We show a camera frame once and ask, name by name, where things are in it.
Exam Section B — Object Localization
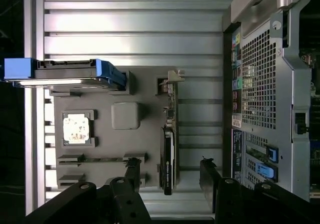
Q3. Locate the grey parts rack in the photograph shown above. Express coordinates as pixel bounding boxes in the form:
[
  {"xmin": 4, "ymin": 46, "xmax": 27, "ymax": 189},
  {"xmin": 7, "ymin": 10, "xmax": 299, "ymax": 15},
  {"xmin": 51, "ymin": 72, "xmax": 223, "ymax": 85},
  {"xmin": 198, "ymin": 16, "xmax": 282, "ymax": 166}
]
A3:
[{"xmin": 48, "ymin": 66, "xmax": 186, "ymax": 191}]

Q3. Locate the silver CPU chip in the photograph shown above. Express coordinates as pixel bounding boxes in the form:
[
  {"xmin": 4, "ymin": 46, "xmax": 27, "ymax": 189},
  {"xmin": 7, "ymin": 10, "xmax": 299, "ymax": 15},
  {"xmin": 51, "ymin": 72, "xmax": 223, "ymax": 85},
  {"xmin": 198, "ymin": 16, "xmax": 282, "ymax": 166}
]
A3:
[{"xmin": 62, "ymin": 115, "xmax": 91, "ymax": 145}]

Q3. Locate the open black PC case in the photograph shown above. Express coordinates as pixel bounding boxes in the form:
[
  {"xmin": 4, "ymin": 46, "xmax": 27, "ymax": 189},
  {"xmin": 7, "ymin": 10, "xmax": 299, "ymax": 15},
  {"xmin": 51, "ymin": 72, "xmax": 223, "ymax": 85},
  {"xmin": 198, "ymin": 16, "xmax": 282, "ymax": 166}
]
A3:
[{"xmin": 221, "ymin": 0, "xmax": 320, "ymax": 202}]

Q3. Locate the hard disk with blue bracket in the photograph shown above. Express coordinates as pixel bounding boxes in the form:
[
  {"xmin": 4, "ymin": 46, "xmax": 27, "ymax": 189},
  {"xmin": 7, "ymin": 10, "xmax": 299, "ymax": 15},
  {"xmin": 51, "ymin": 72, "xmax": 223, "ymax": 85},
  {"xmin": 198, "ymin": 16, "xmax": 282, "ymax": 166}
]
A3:
[{"xmin": 0, "ymin": 58, "xmax": 129, "ymax": 95}]

